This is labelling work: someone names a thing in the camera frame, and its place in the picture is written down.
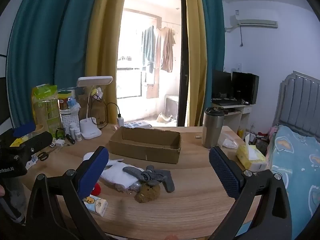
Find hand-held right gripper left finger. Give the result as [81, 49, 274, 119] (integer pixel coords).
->
[26, 145, 110, 240]

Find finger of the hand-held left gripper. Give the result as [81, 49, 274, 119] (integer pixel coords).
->
[12, 123, 36, 138]
[15, 131, 53, 155]

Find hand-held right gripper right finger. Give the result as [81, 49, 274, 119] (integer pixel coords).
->
[209, 146, 293, 240]

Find red soft toy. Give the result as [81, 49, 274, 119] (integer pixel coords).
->
[90, 182, 102, 197]

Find yellow cartoon tissue packet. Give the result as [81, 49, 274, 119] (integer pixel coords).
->
[83, 196, 108, 217]

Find brown cardboard box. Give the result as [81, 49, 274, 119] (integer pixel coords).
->
[109, 126, 182, 165]

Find brown fuzzy sponge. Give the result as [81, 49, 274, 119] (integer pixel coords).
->
[134, 182, 161, 203]

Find grey socks pair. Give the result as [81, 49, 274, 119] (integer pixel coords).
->
[122, 165, 175, 193]

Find brown paper cup stack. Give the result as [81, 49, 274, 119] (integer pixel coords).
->
[35, 123, 51, 134]

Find yellow paper packet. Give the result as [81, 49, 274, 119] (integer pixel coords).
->
[10, 135, 29, 148]

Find black scissors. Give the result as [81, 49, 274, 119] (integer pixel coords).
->
[37, 148, 58, 162]

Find small white snack packets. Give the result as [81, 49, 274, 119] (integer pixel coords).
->
[51, 138, 66, 149]

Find white paper tag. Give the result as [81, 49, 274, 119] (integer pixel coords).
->
[26, 153, 38, 168]

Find yellow tissue box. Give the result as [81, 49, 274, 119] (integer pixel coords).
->
[236, 134, 268, 172]

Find clear plastic bag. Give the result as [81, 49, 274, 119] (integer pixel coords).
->
[218, 132, 238, 149]

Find white plastic basket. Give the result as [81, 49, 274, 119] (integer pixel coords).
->
[61, 113, 81, 134]

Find green snack bag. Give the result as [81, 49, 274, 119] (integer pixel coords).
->
[31, 83, 62, 136]

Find white desk lamp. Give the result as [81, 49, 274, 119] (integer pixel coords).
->
[77, 76, 114, 140]

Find red tin can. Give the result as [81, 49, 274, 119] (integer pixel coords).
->
[58, 97, 69, 111]

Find steel travel tumbler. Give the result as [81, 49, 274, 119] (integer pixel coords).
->
[202, 106, 225, 149]

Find white computer desk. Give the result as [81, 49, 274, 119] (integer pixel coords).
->
[211, 103, 253, 135]

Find tall brown carton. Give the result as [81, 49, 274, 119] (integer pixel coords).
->
[74, 93, 106, 128]

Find white power strip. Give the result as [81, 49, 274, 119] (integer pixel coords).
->
[124, 121, 151, 129]

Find blue printed blanket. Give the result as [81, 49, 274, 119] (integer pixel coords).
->
[266, 124, 320, 238]

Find small yellow white toys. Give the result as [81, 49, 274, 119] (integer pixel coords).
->
[90, 87, 103, 99]

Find grey balcony cabinet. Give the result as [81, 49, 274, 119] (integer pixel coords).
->
[164, 95, 179, 121]

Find black monitor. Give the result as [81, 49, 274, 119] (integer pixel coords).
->
[211, 70, 233, 101]
[231, 71, 260, 105]

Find grey padded headboard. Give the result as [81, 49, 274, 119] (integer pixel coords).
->
[272, 70, 320, 141]

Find teal curtain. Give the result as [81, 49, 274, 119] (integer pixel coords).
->
[7, 0, 101, 128]
[199, 0, 226, 127]

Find yellow curtain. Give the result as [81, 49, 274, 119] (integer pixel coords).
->
[183, 0, 208, 127]
[84, 0, 129, 126]

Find hanging teal shirt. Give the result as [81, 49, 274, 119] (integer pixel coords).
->
[141, 25, 156, 74]

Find hanging beige shirt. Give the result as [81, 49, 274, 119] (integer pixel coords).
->
[155, 27, 177, 73]

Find white air conditioner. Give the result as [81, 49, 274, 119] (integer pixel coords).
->
[229, 11, 279, 30]

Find black charger cable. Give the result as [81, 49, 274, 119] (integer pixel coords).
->
[89, 96, 123, 126]

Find dark sliding door frame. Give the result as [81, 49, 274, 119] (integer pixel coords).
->
[129, 0, 189, 127]

